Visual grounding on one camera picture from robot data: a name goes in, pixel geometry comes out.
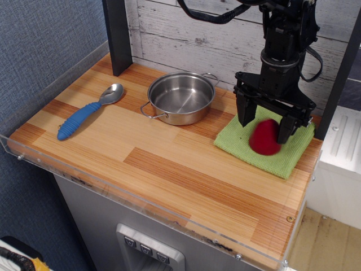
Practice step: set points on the blue-handled metal spoon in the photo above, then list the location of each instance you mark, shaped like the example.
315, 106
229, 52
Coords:
111, 95

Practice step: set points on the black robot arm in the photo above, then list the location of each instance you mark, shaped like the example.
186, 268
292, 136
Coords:
289, 29

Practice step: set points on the left black vertical post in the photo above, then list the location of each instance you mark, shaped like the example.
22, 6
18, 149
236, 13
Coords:
118, 35

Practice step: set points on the grey toy fridge cabinet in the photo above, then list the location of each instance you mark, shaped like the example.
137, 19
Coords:
119, 238

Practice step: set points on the red dome-shaped object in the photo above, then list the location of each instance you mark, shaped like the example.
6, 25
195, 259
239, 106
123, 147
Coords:
264, 138

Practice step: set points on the right black vertical post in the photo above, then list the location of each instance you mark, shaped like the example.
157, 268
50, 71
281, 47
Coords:
342, 75

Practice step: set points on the yellow object at corner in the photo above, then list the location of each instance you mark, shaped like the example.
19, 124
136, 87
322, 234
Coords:
40, 265

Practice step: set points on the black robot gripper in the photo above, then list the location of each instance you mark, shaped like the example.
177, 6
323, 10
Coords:
275, 88

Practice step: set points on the white toy appliance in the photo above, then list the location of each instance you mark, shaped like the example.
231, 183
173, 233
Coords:
334, 190

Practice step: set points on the small steel pot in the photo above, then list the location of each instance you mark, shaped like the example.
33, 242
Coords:
180, 98

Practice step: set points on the black vertical post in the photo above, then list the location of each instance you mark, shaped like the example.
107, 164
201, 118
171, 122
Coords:
342, 75
118, 35

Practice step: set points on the clear acrylic table guard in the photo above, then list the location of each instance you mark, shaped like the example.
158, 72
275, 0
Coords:
173, 174

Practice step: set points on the green folded cloth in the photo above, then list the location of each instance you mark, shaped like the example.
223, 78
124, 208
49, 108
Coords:
234, 139

